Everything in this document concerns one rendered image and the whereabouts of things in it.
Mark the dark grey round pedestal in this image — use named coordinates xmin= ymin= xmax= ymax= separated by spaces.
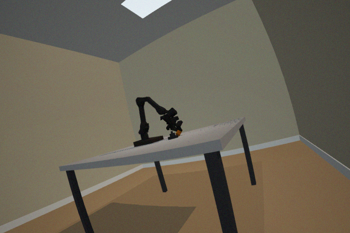
xmin=168 ymin=131 xmax=178 ymax=140

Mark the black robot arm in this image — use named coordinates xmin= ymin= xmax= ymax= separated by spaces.
xmin=136 ymin=97 xmax=179 ymax=141

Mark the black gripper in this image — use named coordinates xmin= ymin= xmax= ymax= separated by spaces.
xmin=166 ymin=118 xmax=183 ymax=132

